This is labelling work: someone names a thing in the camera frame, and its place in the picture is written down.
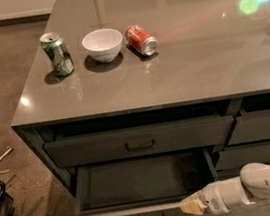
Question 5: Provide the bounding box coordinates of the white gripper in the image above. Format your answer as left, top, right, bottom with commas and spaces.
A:
180, 177, 251, 216

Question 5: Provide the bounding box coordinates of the white bowl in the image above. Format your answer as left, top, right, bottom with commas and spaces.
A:
82, 28, 123, 63

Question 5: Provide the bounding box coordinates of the dark counter cabinet frame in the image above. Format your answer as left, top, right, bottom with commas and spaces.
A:
16, 93, 270, 189

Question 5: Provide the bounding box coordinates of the green soda can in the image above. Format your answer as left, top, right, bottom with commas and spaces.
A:
40, 31, 74, 77

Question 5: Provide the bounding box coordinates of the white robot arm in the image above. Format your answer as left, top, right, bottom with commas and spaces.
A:
179, 163, 270, 215

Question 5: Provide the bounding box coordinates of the red soda can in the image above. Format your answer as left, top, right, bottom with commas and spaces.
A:
125, 25, 158, 57

